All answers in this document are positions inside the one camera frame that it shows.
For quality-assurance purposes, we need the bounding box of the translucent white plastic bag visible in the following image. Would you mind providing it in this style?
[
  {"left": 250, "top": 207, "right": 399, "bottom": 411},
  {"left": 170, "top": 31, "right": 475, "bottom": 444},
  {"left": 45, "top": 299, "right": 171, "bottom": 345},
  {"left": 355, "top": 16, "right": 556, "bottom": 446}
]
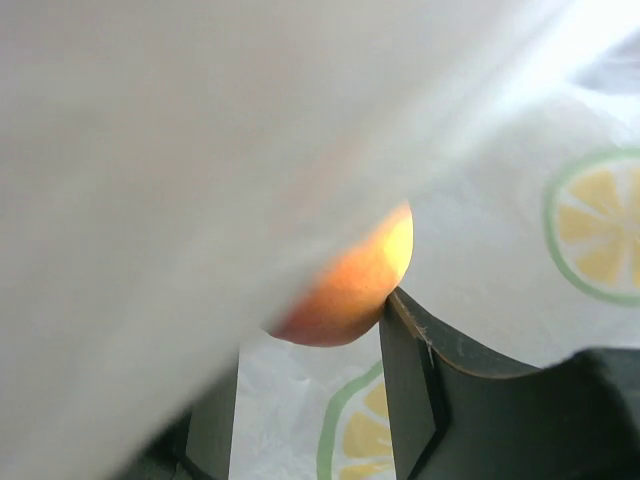
[{"left": 1, "top": 1, "right": 639, "bottom": 479}]

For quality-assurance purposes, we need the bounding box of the fake lemon slice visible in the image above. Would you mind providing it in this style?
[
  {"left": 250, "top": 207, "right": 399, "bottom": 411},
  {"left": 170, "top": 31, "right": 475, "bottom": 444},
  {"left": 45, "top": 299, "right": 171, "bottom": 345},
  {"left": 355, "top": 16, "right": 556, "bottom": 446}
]
[{"left": 542, "top": 147, "right": 639, "bottom": 307}]

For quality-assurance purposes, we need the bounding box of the fake peach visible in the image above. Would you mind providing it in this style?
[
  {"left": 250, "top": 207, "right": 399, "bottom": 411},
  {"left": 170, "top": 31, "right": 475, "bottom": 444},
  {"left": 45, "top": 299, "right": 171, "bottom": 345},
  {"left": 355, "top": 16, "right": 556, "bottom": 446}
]
[{"left": 264, "top": 200, "right": 414, "bottom": 348}]

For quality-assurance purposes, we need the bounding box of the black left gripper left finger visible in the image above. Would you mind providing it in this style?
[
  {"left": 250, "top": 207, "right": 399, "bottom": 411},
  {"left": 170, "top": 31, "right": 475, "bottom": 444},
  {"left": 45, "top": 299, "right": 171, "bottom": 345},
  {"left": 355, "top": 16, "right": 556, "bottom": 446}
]
[{"left": 116, "top": 351, "right": 240, "bottom": 480}]

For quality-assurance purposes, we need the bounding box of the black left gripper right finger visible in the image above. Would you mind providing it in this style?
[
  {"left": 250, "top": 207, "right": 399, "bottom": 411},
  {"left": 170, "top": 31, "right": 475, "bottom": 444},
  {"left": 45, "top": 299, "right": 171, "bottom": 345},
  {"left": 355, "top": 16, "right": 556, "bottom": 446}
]
[{"left": 379, "top": 289, "right": 639, "bottom": 479}]

